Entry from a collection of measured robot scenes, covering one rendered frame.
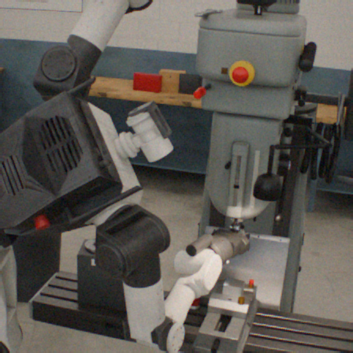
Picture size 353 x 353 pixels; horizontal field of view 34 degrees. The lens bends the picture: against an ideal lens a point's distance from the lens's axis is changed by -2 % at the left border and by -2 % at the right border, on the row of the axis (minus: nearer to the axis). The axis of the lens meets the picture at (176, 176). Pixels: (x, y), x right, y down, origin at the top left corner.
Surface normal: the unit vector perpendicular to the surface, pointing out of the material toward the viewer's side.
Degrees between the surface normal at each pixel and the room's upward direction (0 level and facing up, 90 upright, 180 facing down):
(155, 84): 90
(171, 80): 90
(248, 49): 90
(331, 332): 0
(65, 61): 62
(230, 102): 90
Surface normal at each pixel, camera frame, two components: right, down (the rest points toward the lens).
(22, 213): -0.47, 0.00
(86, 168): -0.28, -0.14
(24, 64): -0.25, 0.31
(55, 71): -0.06, -0.15
